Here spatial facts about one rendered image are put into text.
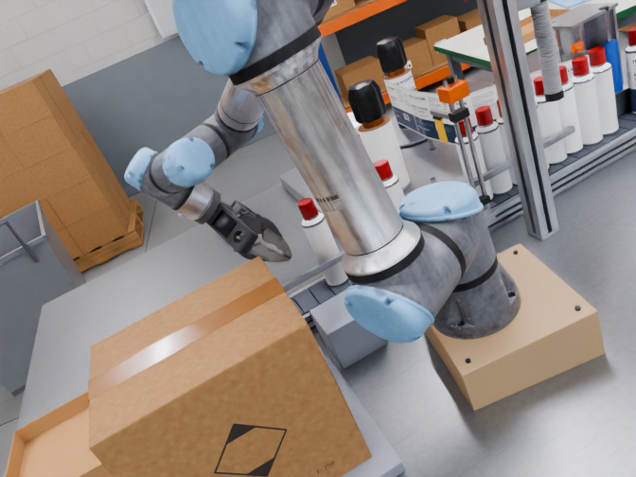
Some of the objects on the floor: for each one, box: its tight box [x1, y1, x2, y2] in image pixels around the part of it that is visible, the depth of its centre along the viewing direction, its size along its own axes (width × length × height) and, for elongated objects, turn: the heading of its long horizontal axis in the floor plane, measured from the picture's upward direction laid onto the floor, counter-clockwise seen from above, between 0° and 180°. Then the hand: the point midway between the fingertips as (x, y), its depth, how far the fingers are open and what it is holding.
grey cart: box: [0, 200, 87, 397], centre depth 303 cm, size 89×63×96 cm
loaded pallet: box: [0, 69, 144, 273], centre depth 431 cm, size 120×83×139 cm
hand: (287, 256), depth 114 cm, fingers closed
